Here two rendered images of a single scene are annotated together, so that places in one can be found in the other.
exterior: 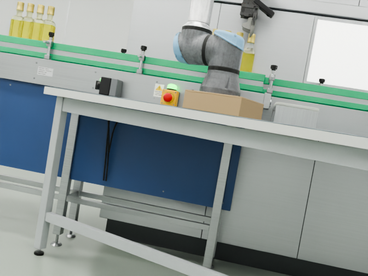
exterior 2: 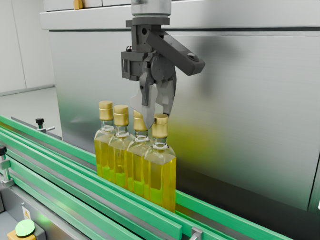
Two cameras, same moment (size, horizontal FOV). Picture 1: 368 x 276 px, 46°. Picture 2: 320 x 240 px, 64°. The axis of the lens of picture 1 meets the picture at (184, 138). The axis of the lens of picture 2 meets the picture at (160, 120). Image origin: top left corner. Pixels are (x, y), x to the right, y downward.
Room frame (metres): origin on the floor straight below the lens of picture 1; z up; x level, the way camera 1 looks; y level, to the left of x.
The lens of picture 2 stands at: (1.66, -0.48, 1.33)
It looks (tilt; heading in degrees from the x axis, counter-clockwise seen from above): 19 degrees down; 29
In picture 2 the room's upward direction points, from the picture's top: straight up
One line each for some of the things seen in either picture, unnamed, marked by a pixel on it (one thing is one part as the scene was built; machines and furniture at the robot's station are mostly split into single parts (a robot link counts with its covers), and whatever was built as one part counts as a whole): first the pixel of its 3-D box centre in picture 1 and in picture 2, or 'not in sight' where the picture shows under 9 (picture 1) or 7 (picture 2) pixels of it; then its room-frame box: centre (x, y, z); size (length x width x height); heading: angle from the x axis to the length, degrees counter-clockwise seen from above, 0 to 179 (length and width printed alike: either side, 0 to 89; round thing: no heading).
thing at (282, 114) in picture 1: (292, 118); not in sight; (1.87, -0.45, 0.79); 0.27 x 0.17 x 0.08; 171
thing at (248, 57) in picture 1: (246, 70); (160, 187); (2.10, -0.24, 0.99); 0.06 x 0.06 x 0.21; 81
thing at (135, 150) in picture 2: not in sight; (142, 178); (2.12, -0.18, 0.99); 0.06 x 0.06 x 0.21; 81
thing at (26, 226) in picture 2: (172, 87); (25, 227); (1.96, 0.09, 0.84); 0.04 x 0.04 x 0.03
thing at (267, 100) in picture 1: (266, 101); not in sight; (1.98, -0.34, 0.85); 0.09 x 0.04 x 0.07; 171
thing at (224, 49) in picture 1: (225, 50); not in sight; (1.60, -0.10, 0.98); 0.13 x 0.12 x 0.14; 62
